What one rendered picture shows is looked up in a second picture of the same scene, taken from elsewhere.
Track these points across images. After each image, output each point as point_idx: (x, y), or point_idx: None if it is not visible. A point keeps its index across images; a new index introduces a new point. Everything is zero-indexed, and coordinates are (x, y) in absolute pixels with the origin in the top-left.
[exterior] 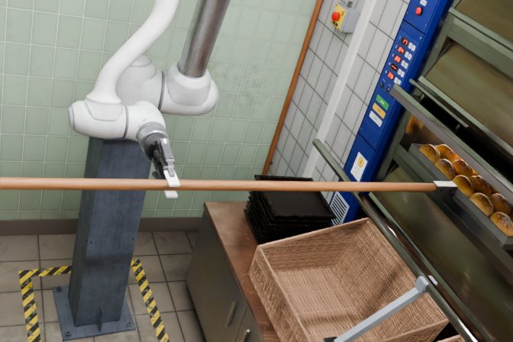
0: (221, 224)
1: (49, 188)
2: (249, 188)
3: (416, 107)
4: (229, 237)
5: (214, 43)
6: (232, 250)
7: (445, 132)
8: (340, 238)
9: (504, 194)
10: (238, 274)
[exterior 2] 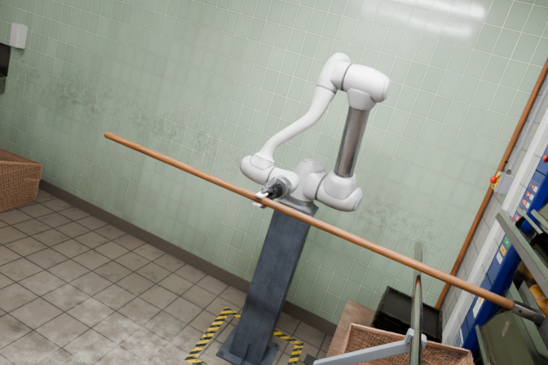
0: (347, 314)
1: (190, 172)
2: (312, 223)
3: (506, 222)
4: (346, 324)
5: (355, 151)
6: (341, 332)
7: (517, 236)
8: (436, 359)
9: (538, 280)
10: (331, 345)
